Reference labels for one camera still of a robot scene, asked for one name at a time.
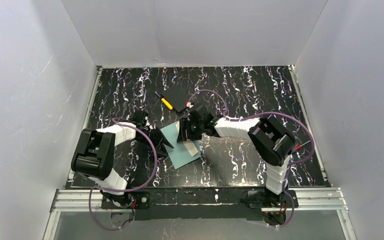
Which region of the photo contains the white letter paper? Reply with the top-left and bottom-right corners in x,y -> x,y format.
175,119 -> 199,157

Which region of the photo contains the aluminium frame rail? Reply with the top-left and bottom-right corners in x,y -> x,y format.
43,187 -> 356,240

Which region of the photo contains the purple cable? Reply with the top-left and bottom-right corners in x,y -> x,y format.
88,117 -> 158,232
186,89 -> 316,229

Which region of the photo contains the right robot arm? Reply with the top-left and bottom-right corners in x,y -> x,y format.
176,104 -> 296,198

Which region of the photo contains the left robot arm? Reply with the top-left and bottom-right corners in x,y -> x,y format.
71,110 -> 174,196

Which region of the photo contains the yellow handled utility knife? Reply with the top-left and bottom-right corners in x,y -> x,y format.
154,91 -> 174,111

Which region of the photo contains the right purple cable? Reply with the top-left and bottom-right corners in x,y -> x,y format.
186,89 -> 316,229

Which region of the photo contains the light green envelope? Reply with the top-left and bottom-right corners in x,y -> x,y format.
161,121 -> 201,169

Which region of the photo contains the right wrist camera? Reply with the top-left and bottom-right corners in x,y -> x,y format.
185,101 -> 195,111

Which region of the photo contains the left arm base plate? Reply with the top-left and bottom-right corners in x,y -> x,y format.
100,190 -> 151,210

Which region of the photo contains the black box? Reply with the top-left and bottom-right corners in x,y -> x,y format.
174,105 -> 189,116

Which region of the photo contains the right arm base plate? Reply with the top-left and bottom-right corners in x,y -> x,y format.
242,188 -> 299,209

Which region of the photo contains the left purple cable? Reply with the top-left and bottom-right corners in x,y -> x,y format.
88,117 -> 158,232

